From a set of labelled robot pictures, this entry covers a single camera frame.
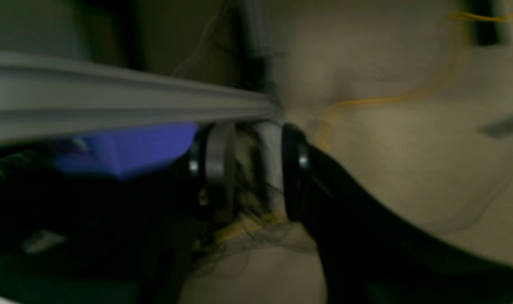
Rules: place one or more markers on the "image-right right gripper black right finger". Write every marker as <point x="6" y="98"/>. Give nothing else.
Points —
<point x="368" y="254"/>

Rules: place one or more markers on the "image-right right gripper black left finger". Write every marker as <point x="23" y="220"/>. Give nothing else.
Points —
<point x="84" y="239"/>

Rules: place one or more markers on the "blue object under table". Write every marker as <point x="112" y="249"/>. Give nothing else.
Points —
<point x="123" y="153"/>

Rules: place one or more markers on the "grey table edge rail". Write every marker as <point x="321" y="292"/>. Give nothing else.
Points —
<point x="44" y="96"/>

